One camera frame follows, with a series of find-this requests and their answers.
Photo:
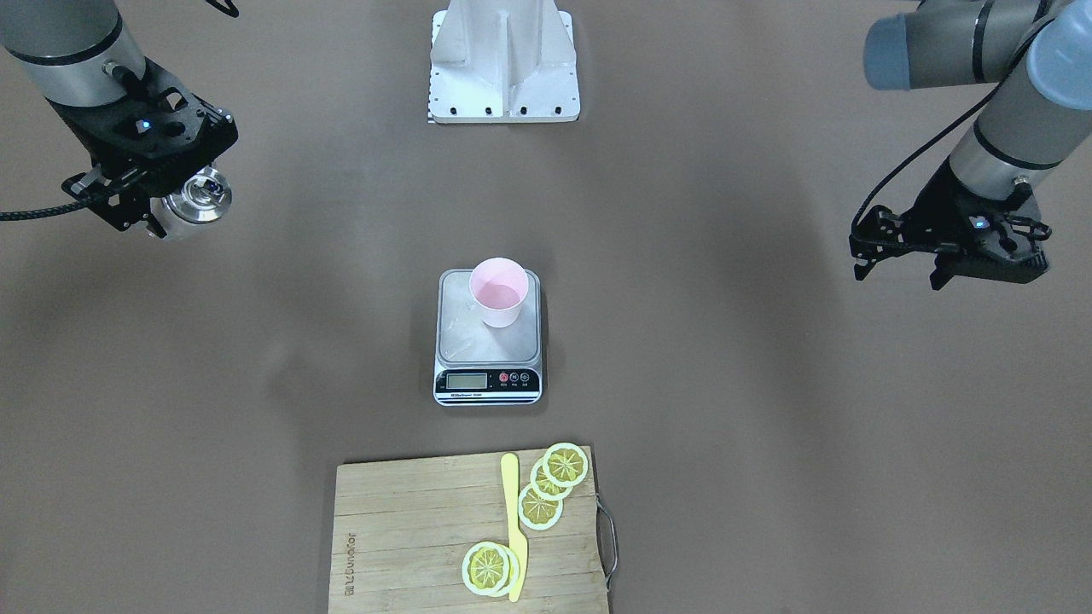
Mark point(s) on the wooden cutting board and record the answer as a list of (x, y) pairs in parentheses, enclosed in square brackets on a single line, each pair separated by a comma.
[(401, 529)]

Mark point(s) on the yellow plastic knife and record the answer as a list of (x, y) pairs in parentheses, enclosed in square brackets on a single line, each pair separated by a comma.
[(517, 542)]

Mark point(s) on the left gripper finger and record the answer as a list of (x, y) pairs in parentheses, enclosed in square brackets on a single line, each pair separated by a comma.
[(868, 254), (879, 227)]

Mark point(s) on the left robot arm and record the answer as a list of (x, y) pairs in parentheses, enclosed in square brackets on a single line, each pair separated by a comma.
[(1034, 55)]

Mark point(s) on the lemon slice middle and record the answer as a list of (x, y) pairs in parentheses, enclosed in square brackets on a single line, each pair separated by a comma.
[(543, 487)]

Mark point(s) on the pink plastic cup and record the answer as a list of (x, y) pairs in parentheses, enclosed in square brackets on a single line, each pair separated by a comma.
[(499, 287)]

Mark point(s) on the silver digital kitchen scale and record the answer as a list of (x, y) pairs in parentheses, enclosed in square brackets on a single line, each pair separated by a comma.
[(476, 365)]

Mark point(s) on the clear glass sauce bottle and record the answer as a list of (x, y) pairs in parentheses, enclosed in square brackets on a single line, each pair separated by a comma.
[(203, 200)]

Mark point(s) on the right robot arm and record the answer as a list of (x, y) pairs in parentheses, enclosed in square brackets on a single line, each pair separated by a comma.
[(70, 49)]

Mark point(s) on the lemon slice far end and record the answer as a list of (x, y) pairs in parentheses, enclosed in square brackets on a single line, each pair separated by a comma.
[(485, 569)]

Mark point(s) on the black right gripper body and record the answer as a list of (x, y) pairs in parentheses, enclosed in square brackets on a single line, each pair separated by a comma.
[(90, 134)]

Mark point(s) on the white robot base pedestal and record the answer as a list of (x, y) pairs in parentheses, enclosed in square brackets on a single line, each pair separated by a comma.
[(503, 62)]

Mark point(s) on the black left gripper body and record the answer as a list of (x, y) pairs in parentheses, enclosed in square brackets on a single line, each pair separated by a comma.
[(937, 198)]

